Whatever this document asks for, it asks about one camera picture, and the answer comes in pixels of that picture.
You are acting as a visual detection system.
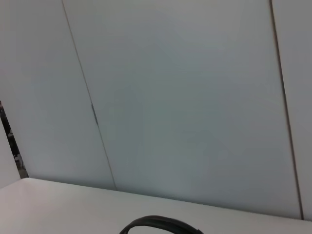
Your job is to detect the black cast iron teapot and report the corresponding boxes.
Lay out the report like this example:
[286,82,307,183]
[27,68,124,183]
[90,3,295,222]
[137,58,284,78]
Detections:
[119,215,202,234]

